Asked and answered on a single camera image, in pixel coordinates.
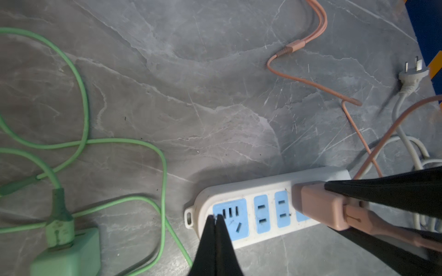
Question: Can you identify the pink multi-head cable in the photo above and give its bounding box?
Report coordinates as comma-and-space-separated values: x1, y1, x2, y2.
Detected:
265, 0, 442, 253

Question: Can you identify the pink charger adapter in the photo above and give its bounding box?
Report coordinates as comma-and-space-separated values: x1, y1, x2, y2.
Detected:
291, 181, 361, 231

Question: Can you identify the white blue power strip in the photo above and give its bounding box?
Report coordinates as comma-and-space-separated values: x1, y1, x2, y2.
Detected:
184, 167, 351, 249

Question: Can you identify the white power strip cord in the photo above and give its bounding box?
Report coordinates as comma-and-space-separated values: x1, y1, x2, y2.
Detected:
358, 56, 442, 232

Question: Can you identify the green charger lower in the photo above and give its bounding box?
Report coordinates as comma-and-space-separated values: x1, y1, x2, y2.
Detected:
30, 228, 101, 276

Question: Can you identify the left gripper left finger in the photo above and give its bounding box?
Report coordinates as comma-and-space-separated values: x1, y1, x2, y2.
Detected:
188, 215, 216, 276

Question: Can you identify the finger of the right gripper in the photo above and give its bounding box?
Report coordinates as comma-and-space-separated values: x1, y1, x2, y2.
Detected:
337, 228, 442, 276
325, 167, 442, 219

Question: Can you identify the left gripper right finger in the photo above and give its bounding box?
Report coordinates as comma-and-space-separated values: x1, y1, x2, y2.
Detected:
215, 215, 244, 276

